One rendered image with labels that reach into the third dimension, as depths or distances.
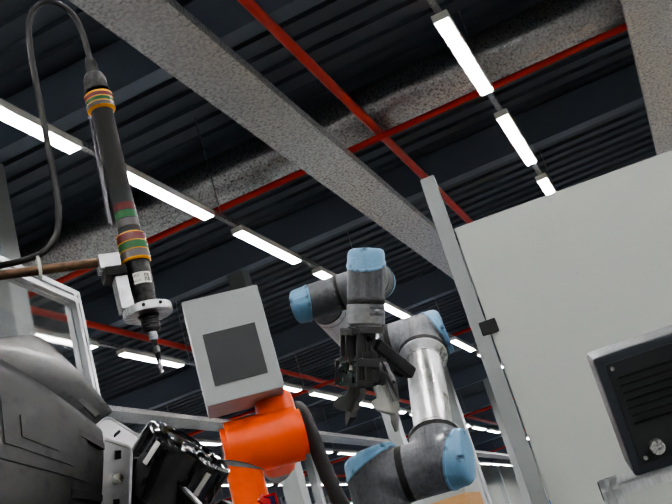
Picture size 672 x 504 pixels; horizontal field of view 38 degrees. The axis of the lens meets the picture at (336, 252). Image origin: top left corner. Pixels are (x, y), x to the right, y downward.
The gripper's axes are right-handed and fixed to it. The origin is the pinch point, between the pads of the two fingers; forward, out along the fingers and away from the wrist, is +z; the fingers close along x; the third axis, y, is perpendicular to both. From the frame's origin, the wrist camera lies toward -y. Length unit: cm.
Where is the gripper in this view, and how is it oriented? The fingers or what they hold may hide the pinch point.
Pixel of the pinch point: (374, 429)
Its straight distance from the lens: 191.7
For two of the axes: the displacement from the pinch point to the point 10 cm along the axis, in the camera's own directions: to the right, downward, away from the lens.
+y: -7.9, -0.6, -6.1
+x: 6.1, -0.7, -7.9
